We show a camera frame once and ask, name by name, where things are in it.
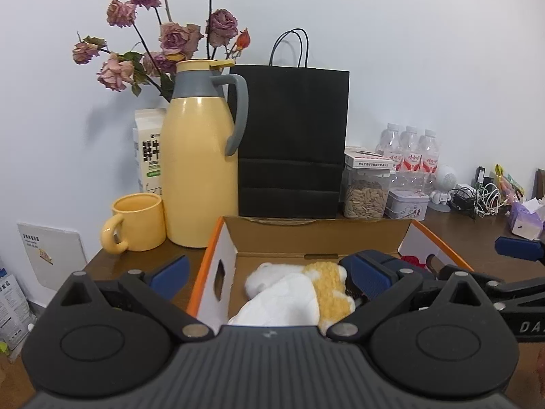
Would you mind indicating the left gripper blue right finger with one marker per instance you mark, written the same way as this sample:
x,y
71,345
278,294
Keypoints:
x,y
384,294

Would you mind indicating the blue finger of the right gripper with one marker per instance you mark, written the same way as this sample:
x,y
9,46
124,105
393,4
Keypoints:
x,y
520,248

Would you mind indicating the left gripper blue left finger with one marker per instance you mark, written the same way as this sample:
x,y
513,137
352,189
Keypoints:
x,y
151,293

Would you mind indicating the dark blue case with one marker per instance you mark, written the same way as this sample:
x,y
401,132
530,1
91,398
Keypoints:
x,y
386,260

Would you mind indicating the yellow white plush cat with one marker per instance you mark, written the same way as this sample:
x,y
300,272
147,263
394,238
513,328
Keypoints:
x,y
329,281

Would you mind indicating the red artificial rose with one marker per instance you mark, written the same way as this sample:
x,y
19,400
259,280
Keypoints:
x,y
413,260

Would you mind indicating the white plastic pouch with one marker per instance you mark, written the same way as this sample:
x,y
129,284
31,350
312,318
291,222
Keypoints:
x,y
290,302

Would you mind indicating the purple tissue pack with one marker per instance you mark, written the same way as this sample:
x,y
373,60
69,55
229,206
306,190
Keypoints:
x,y
526,219

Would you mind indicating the yellow ceramic mug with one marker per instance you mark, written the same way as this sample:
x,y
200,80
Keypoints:
x,y
137,224

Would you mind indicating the red cardboard box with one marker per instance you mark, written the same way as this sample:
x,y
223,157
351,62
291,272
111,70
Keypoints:
x,y
239,244

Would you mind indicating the clear seed container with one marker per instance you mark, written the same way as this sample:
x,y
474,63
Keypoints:
x,y
366,193

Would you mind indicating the small white tin box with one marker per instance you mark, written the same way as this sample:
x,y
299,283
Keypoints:
x,y
406,204

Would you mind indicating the white robot figurine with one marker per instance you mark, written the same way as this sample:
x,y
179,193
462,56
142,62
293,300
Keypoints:
x,y
442,188

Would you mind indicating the white red flat box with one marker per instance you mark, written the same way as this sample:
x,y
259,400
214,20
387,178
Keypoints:
x,y
359,158

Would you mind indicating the left water bottle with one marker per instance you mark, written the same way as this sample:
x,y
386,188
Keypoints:
x,y
389,143

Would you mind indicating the water bottle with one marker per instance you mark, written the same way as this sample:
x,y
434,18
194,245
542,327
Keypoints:
x,y
408,171
429,151
389,143

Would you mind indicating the black paper bag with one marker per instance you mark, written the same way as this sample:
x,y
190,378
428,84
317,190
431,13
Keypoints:
x,y
292,156

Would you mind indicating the middle water bottle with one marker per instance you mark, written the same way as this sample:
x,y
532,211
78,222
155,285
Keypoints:
x,y
408,171

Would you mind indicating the right water bottle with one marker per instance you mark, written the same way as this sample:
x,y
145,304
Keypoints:
x,y
429,151

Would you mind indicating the white milk carton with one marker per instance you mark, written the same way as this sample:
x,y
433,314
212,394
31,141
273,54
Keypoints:
x,y
146,140

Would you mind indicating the blue white package on floor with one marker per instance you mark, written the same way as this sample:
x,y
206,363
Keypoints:
x,y
15,314

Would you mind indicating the yellow thermos jug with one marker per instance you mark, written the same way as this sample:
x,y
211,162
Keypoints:
x,y
203,128

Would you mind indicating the dried pink rose bouquet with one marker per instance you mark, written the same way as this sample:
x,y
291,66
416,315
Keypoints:
x,y
177,43

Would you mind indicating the white board by wall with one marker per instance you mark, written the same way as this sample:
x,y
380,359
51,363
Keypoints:
x,y
54,254

